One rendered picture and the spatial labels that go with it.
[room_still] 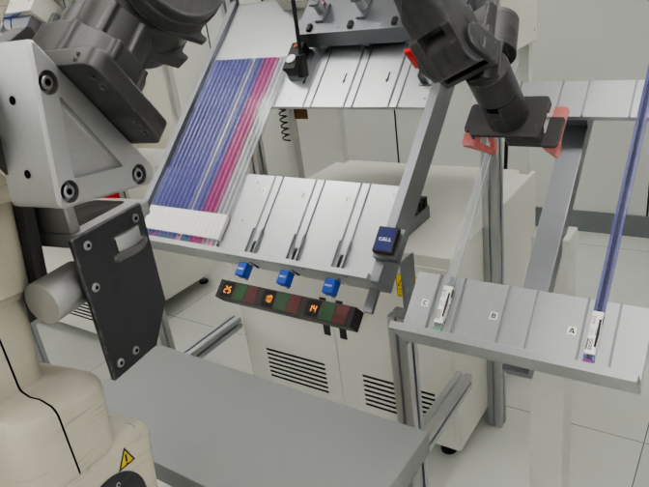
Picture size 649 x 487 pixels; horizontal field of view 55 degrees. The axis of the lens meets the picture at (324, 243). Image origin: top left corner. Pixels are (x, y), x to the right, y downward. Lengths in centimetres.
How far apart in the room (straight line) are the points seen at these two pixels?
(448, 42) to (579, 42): 215
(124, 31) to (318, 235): 81
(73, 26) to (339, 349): 137
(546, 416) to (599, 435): 69
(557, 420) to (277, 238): 64
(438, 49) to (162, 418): 73
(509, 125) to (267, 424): 58
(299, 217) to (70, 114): 87
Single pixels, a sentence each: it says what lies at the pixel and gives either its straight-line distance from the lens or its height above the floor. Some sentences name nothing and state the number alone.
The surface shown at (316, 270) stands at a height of 73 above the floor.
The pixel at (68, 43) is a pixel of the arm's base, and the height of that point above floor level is 122.
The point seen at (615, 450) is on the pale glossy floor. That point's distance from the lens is 189.
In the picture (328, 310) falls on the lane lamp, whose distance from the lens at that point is 118.
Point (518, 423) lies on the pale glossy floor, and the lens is 193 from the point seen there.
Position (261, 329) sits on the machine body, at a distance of 190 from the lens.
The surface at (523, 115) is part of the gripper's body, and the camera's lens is 90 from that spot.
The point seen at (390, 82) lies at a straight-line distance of 138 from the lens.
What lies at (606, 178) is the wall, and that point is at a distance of 303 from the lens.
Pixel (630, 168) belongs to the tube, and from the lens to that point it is 101.
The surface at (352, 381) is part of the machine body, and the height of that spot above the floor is 19.
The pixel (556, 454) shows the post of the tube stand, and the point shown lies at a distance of 129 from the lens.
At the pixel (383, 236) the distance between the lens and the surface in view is 113.
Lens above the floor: 124
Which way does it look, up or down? 23 degrees down
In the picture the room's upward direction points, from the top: 8 degrees counter-clockwise
